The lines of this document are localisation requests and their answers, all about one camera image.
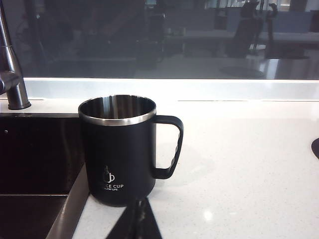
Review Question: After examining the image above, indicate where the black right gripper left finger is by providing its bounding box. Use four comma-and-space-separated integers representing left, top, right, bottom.
104, 198, 141, 239

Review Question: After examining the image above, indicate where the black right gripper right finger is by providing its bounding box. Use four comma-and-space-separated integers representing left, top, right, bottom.
140, 197, 164, 239

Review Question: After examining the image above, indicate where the black steel mug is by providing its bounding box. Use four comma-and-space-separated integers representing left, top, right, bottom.
78, 94, 184, 208

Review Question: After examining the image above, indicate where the steel faucet lever handle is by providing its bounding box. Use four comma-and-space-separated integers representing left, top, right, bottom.
0, 69, 21, 96

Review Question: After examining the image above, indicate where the black sink basin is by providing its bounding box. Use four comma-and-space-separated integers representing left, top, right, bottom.
0, 113, 88, 239

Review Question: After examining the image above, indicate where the stainless steel faucet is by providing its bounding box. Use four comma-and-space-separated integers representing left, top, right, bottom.
0, 0, 32, 111

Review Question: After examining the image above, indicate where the black round flat object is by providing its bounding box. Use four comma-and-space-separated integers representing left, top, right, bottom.
311, 135, 319, 159

